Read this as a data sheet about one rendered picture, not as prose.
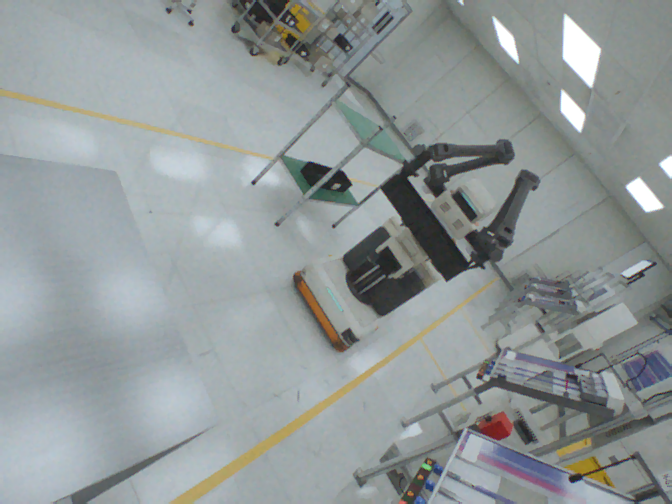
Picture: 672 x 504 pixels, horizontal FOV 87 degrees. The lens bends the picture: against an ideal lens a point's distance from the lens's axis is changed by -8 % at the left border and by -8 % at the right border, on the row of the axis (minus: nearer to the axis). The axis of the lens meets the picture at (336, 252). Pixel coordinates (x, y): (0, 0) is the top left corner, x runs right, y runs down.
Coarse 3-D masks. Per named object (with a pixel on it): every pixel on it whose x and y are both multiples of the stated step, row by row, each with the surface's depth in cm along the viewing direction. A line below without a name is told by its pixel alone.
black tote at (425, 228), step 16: (400, 176) 193; (384, 192) 191; (400, 192) 187; (416, 192) 200; (400, 208) 188; (416, 208) 184; (416, 224) 185; (432, 224) 181; (432, 240) 182; (448, 240) 195; (432, 256) 183; (448, 256) 179; (464, 256) 192; (448, 272) 180
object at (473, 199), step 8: (464, 184) 206; (472, 184) 207; (480, 184) 208; (456, 192) 210; (464, 192) 205; (472, 192) 205; (480, 192) 206; (456, 200) 213; (464, 200) 208; (472, 200) 203; (480, 200) 204; (488, 200) 205; (464, 208) 211; (472, 208) 205; (480, 208) 202; (488, 208) 203; (472, 216) 208; (480, 216) 203
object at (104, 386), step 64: (0, 192) 71; (64, 192) 82; (0, 256) 65; (64, 256) 74; (128, 256) 86; (0, 320) 59; (64, 320) 67; (128, 320) 77; (0, 384) 54; (64, 384) 61; (128, 384) 69; (192, 384) 79; (0, 448) 50; (64, 448) 56; (128, 448) 63
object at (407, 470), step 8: (472, 424) 177; (456, 432) 181; (480, 432) 175; (408, 464) 192; (408, 472) 190; (664, 472) 136; (408, 480) 190; (664, 480) 132; (664, 488) 129; (424, 496) 186
